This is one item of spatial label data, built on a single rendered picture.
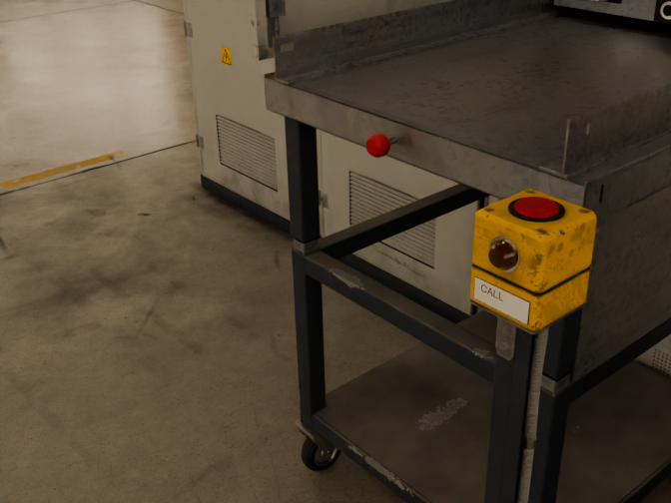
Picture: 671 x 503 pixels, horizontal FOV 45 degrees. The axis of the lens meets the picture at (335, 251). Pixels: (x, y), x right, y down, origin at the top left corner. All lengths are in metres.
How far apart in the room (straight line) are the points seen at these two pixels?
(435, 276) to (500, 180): 1.19
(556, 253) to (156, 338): 1.64
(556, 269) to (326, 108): 0.61
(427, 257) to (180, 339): 0.70
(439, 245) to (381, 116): 1.02
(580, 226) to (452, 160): 0.37
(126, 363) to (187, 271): 0.48
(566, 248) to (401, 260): 1.56
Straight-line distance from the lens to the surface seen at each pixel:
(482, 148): 1.05
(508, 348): 0.82
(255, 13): 1.48
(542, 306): 0.75
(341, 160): 2.36
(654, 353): 1.89
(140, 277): 2.56
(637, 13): 1.73
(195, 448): 1.88
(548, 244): 0.72
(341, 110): 1.23
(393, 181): 2.21
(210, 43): 2.81
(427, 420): 1.64
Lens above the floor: 1.21
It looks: 28 degrees down
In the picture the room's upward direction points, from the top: 1 degrees counter-clockwise
